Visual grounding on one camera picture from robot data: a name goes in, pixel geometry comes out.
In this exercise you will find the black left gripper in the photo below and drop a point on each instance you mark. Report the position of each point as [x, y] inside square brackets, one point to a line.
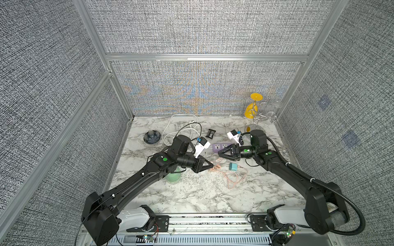
[200, 158]

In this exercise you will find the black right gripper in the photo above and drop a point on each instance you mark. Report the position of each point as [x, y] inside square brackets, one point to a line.
[221, 155]

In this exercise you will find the purple power strip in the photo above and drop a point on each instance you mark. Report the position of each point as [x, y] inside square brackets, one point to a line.
[216, 147]

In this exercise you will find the teal charger adapter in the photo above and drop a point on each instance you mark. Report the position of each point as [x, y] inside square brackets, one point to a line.
[233, 167]

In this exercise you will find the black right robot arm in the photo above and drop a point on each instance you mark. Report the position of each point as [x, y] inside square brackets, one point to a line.
[326, 207]

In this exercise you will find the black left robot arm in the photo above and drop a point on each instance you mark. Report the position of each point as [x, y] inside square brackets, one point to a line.
[101, 213]

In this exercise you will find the small black packet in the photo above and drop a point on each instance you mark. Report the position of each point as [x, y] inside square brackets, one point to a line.
[210, 133]

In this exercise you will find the yellow plastic wine glass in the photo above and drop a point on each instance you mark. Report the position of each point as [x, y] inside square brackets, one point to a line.
[252, 109]

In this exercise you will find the chrome glass holder stand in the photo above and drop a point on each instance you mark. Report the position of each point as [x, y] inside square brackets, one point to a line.
[258, 118]

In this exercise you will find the black patterned ceramic bowl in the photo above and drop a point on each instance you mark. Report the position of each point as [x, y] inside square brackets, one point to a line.
[152, 137]

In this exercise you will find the clear wine glass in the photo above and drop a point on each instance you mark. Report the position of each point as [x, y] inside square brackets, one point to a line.
[272, 108]

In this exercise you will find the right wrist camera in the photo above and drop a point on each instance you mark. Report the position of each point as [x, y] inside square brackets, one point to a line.
[236, 136]

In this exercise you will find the aluminium front rail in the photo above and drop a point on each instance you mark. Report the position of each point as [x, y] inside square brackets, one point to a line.
[220, 229]

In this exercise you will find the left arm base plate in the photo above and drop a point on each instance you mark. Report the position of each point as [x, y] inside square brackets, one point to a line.
[159, 223]

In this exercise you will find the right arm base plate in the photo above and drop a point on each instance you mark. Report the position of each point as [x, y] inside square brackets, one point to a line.
[258, 223]

